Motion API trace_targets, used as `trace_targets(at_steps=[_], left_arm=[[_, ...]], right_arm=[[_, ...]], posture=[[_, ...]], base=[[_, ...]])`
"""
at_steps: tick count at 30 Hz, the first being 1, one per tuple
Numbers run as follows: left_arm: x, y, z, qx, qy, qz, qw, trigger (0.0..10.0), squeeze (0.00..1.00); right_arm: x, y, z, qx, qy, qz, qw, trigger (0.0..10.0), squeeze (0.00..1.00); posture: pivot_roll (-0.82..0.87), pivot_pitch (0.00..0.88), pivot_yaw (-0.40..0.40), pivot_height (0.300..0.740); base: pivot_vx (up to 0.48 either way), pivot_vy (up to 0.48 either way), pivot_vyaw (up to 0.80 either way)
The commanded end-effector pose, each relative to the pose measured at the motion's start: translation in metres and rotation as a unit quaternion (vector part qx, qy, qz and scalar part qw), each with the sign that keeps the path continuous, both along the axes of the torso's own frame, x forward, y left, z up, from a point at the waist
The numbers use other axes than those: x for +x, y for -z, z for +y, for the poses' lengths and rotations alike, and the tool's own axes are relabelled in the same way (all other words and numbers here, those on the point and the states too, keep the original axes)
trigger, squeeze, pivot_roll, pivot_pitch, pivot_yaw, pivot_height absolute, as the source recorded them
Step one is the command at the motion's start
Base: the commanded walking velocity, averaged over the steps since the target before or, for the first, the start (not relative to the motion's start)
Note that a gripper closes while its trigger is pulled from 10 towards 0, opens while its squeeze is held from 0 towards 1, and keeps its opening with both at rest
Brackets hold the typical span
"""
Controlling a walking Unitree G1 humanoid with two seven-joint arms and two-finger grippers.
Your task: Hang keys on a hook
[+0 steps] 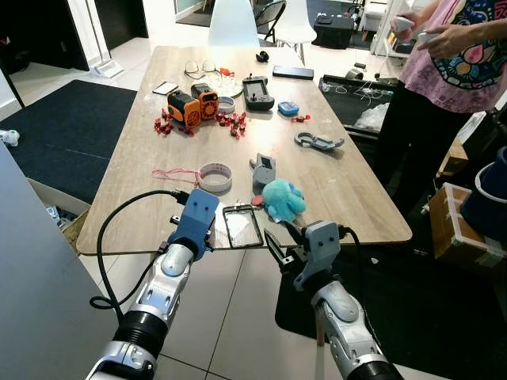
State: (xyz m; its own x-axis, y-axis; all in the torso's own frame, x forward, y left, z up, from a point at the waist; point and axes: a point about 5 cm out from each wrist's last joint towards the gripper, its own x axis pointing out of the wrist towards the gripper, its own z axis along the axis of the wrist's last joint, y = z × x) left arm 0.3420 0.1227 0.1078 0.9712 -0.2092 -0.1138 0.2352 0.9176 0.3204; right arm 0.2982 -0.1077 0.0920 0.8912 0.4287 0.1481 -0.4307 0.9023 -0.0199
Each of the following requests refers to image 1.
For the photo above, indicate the white handheld controller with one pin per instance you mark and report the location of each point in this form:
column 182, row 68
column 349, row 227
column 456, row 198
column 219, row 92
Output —
column 422, row 36
column 402, row 24

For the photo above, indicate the person's right forearm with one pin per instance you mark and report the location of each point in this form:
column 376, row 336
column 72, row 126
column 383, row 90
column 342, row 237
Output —
column 436, row 8

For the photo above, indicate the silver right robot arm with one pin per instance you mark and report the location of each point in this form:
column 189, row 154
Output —
column 348, row 324

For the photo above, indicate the person's left forearm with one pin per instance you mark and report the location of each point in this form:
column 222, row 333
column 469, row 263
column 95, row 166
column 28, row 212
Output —
column 489, row 28

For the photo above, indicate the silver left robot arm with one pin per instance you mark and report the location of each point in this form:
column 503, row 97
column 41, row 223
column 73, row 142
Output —
column 162, row 289

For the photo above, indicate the person's left hand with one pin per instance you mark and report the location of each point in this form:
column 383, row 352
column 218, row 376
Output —
column 447, row 39

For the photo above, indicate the person's right hand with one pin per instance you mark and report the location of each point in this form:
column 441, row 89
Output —
column 418, row 17

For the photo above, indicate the clear black-framed card holder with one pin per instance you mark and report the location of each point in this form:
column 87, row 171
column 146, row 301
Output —
column 244, row 227

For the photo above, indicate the teal plush toy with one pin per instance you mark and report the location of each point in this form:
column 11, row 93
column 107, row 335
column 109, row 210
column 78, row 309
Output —
column 283, row 199

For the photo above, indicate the large white tape roll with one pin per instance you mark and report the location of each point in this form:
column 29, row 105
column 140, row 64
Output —
column 202, row 179

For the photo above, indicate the small grey gadget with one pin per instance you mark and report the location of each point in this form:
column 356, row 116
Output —
column 262, row 170

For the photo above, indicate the light wooden table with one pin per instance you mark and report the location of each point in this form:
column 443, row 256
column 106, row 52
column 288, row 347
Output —
column 238, row 158

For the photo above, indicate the pile of red connectors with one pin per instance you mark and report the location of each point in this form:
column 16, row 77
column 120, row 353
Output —
column 234, row 123
column 165, row 125

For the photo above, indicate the small blue case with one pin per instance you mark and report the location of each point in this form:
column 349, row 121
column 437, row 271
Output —
column 288, row 108

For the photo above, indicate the orange and black device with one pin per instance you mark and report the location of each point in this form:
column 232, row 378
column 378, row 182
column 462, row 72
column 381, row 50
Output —
column 207, row 101
column 184, row 111

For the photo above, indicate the small grey tape roll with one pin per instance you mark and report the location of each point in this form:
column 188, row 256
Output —
column 219, row 105

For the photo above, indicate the black floor mat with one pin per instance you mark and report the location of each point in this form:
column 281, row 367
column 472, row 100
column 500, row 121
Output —
column 428, row 324

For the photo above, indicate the black open crate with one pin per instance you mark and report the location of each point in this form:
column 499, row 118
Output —
column 341, row 99

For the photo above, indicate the black handheld device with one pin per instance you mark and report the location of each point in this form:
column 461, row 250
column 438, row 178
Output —
column 257, row 95

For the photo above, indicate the open cardboard box with parts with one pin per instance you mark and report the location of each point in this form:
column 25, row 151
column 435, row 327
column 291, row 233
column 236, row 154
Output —
column 67, row 214

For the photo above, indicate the taped wooden box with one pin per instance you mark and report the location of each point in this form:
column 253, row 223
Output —
column 447, row 229

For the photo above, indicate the white round plate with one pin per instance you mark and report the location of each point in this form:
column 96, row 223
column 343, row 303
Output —
column 230, row 85

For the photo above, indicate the white card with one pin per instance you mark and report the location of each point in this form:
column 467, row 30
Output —
column 165, row 88

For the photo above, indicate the black phone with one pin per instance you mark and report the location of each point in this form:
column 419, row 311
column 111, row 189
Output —
column 293, row 73

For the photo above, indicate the person in pink shirt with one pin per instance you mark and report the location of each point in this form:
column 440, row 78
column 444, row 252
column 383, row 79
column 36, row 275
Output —
column 428, row 134

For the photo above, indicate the eyeglasses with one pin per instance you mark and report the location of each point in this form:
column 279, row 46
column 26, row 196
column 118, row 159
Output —
column 192, row 66

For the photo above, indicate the grey panel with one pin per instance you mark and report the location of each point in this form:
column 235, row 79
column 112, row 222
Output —
column 40, row 301

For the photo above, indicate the small black knob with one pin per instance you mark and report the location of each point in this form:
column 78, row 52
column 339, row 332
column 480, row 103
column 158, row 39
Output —
column 262, row 56

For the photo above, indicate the dark blue rug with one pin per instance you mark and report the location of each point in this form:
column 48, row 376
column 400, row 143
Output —
column 63, row 134

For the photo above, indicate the dark blue bucket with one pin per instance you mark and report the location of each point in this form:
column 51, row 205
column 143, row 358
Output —
column 487, row 202

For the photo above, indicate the white floor stand base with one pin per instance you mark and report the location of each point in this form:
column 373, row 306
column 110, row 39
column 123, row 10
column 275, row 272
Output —
column 109, row 69

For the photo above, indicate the black equipment case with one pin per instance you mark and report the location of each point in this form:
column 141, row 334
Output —
column 333, row 32

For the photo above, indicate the white shell chair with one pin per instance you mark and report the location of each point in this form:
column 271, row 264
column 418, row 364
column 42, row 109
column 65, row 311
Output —
column 234, row 24
column 297, row 20

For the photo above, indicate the black chair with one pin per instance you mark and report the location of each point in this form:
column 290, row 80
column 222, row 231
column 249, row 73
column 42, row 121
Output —
column 271, row 14

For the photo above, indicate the small white toy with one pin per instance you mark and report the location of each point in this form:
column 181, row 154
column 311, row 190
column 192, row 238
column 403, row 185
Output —
column 9, row 138

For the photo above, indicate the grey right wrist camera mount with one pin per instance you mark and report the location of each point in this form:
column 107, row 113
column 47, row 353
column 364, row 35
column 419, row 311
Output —
column 321, row 245

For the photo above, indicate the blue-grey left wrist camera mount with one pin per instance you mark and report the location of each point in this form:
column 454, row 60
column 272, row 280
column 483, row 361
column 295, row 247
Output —
column 196, row 214

